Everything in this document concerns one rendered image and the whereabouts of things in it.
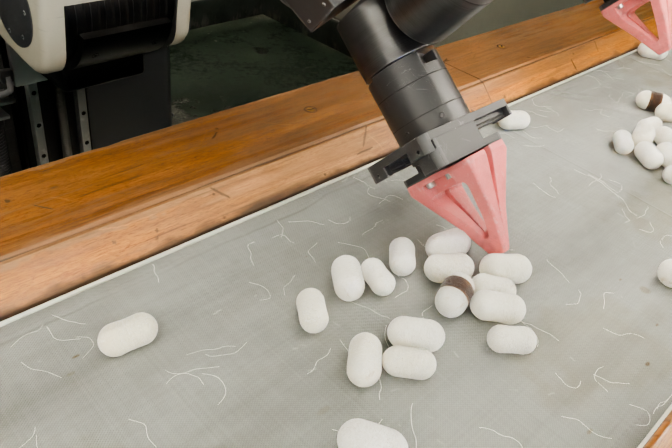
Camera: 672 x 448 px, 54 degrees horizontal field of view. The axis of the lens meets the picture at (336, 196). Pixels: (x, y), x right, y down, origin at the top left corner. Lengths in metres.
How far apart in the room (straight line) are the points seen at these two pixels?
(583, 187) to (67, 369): 0.45
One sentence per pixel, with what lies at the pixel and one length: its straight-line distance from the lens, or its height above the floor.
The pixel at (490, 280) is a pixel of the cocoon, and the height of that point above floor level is 0.76.
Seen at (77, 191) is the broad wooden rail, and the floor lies 0.76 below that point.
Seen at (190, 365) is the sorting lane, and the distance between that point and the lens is 0.41.
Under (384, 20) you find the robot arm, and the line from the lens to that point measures 0.48.
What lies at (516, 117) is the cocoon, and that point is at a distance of 0.70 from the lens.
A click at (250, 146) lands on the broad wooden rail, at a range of 0.55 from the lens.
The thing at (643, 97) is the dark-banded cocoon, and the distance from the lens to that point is 0.83.
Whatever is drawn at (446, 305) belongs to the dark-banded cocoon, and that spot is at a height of 0.75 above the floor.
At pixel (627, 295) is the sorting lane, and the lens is 0.53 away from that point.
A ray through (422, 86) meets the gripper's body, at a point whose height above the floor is 0.86.
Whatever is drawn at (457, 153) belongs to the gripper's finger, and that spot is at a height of 0.83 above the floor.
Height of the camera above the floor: 1.05
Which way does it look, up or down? 34 degrees down
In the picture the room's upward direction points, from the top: 8 degrees clockwise
